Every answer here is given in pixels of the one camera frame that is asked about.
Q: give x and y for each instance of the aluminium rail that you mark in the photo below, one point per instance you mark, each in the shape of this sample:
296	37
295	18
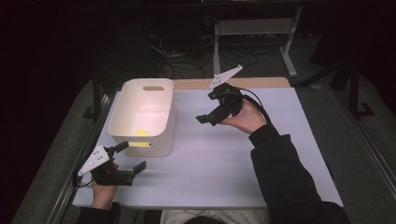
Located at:
370	149
84	146

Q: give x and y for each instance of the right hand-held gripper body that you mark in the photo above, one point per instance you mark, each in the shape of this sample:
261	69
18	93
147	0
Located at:
232	99

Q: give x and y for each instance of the white plastic bin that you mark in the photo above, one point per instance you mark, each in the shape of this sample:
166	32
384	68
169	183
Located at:
143	109

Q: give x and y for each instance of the person's left hand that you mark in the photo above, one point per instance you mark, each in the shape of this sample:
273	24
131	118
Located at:
103	195

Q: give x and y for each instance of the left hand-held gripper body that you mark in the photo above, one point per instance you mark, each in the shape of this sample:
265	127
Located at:
107	176

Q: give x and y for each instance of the yellow shuttlecock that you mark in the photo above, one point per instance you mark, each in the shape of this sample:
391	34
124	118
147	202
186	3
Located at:
141	133

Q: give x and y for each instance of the black metal stand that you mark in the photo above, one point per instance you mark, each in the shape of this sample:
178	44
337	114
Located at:
355	90
96	93

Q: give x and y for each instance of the white metal desk frame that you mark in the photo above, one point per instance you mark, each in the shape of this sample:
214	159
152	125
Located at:
255	26

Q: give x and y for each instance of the person's right hand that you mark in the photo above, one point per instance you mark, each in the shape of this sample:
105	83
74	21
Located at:
247	119

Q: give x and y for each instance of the person's white shirt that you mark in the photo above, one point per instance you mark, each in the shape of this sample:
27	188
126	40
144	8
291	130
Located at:
214	215

